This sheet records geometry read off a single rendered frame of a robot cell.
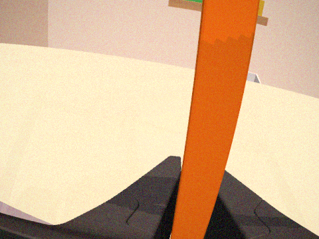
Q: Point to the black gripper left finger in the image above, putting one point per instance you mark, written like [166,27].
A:
[144,210]

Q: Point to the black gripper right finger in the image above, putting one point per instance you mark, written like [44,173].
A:
[241,214]

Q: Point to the orange handle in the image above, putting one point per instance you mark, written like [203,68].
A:
[227,29]

